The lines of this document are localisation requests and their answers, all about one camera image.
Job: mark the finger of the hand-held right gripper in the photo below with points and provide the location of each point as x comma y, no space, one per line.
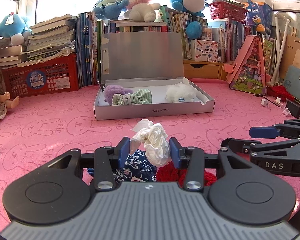
240,145
262,132

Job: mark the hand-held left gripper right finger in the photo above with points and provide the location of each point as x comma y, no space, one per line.
175,155

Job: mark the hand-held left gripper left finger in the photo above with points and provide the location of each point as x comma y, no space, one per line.
125,152

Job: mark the red knitted pouch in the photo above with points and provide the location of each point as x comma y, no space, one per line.
170,173

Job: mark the navy floral cloth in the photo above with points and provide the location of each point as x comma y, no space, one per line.
137,167

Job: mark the white cloth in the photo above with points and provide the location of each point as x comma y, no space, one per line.
155,142

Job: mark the green checked cloth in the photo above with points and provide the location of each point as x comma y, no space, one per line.
135,97

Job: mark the white fluffy plush toy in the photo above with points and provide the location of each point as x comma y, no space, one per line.
180,92

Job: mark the purple plush toy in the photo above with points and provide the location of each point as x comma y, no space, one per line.
115,90

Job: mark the silver cardboard box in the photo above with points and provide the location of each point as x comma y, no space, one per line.
145,55

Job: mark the small white paper cube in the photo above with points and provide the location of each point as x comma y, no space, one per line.
265,103

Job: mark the small pink trinket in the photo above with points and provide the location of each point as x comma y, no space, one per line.
286,112

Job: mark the small white charger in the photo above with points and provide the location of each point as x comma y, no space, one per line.
278,101

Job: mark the black power adapter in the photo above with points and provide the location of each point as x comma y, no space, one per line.
293,108

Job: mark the red knitted cloth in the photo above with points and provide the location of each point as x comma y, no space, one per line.
281,91

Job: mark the pink triangular toy house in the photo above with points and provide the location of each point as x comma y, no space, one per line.
250,67

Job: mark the black binder clip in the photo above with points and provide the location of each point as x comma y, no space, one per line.
102,86

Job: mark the leaning thin picture books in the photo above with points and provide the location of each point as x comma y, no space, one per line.
268,55

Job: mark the pink bunny-print blanket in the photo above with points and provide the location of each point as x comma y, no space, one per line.
52,120

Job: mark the wooden drawer unit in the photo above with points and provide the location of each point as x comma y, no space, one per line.
202,68

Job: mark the brown cardboard box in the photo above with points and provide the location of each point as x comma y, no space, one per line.
293,52

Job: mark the white pipe rack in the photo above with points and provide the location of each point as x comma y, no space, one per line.
281,42

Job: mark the colourful printed carton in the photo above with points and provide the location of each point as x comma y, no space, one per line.
205,50

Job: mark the row of upright books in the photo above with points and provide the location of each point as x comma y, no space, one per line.
87,50

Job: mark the red plastic crate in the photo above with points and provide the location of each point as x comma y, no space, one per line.
40,76

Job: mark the small clear jar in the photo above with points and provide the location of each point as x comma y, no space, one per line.
206,32

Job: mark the blue printed carton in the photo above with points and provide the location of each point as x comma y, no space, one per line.
258,12

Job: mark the round blue plush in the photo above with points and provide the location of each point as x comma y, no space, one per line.
193,28

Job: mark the red plastic basket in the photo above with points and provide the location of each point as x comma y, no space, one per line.
225,11

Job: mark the stack of flat books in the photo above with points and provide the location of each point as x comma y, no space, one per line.
47,40

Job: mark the blue elephant plush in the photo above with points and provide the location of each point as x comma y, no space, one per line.
110,8

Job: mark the pink and white bunny plush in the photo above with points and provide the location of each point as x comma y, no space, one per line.
140,0

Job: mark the blue plush with tag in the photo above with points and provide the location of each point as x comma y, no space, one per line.
10,27

